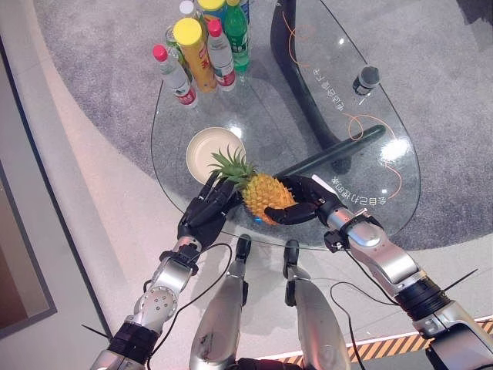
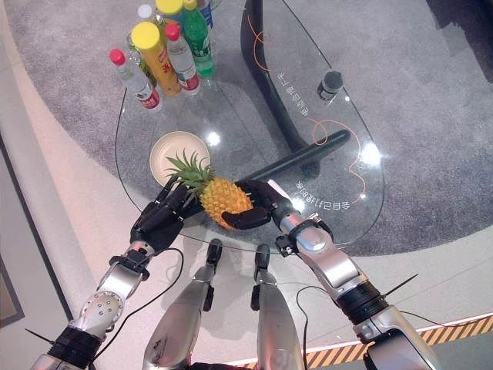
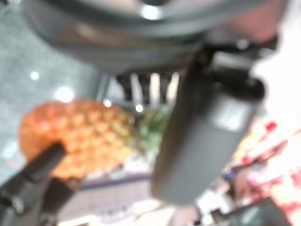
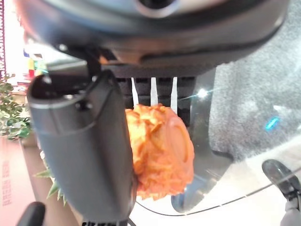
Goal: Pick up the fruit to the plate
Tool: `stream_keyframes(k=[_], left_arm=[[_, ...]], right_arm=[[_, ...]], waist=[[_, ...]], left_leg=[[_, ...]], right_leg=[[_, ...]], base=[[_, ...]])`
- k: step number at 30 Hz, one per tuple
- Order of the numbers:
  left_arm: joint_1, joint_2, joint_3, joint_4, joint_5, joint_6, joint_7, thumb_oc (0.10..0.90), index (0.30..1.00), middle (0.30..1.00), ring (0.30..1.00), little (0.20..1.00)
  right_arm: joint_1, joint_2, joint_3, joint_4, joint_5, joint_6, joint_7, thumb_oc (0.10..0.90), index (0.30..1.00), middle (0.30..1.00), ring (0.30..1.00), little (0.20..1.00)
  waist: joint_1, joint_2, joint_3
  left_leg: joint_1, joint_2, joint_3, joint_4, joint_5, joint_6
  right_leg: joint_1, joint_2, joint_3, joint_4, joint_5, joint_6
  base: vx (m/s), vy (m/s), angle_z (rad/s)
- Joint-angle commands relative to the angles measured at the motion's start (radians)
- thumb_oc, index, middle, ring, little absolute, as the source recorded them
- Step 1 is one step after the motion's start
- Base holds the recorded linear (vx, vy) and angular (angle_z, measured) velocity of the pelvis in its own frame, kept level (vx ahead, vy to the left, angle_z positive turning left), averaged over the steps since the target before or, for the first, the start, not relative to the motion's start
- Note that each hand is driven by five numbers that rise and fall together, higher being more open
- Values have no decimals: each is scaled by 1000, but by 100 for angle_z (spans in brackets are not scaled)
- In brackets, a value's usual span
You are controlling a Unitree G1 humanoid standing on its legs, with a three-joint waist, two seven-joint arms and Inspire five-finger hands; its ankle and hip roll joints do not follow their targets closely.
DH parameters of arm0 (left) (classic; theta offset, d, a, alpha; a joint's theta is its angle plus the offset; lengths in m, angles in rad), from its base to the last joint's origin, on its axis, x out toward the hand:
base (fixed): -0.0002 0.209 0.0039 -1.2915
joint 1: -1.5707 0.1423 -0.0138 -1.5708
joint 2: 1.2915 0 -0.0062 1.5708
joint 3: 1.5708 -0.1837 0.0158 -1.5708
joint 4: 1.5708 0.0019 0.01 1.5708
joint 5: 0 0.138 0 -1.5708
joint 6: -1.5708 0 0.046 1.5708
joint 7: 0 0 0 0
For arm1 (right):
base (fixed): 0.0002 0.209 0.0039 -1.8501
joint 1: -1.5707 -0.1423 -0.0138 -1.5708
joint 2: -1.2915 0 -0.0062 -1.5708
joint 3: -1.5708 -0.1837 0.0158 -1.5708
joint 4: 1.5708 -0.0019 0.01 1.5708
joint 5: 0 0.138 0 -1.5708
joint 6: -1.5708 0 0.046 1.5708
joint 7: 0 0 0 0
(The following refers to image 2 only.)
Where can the grey carpet rug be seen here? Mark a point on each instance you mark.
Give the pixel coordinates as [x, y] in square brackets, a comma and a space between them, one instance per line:
[404, 146]

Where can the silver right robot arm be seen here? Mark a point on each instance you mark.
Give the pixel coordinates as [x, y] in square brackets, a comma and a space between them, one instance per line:
[327, 254]

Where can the blue label bottle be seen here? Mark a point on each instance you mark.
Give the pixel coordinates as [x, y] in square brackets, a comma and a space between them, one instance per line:
[208, 13]

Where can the silver robot leg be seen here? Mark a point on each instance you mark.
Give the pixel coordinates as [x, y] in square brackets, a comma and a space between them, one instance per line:
[273, 316]
[181, 316]

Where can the yellow black hazard tape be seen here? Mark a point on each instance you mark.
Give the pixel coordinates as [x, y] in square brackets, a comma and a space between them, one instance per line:
[339, 351]

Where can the red cap water bottle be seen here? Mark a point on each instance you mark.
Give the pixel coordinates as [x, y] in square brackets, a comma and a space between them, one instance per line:
[140, 86]
[185, 65]

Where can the yellow pineapple with green leaves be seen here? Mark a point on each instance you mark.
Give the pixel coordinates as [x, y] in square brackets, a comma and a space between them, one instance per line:
[223, 198]

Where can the clear bottle with green label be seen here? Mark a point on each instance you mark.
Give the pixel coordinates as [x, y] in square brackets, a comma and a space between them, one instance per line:
[135, 58]

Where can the silver right robot leg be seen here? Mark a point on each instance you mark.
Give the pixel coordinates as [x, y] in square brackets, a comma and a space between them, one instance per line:
[273, 316]

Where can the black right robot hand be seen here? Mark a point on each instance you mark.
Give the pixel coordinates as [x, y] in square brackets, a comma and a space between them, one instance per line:
[246, 220]

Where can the silver left robot leg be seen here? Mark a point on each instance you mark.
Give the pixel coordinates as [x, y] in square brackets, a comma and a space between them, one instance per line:
[181, 316]

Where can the black curved table leg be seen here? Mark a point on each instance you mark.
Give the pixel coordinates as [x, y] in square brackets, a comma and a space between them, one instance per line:
[265, 88]

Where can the yellow tube can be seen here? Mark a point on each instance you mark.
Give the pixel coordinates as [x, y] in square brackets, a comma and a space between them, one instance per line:
[159, 61]
[169, 7]

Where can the cream round plate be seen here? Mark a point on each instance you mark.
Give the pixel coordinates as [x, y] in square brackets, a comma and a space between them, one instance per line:
[165, 154]

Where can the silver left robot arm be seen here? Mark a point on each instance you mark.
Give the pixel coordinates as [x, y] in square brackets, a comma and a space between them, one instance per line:
[109, 285]

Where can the dark framed cabinet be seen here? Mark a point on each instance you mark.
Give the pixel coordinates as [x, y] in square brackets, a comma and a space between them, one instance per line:
[7, 300]

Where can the green plastic soda bottle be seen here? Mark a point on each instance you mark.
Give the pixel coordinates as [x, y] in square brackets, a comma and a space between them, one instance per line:
[199, 42]

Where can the white cap clear bottle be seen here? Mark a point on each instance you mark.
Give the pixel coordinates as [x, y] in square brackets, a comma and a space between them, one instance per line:
[145, 11]

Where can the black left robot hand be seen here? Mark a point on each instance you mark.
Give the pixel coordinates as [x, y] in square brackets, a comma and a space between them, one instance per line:
[161, 225]

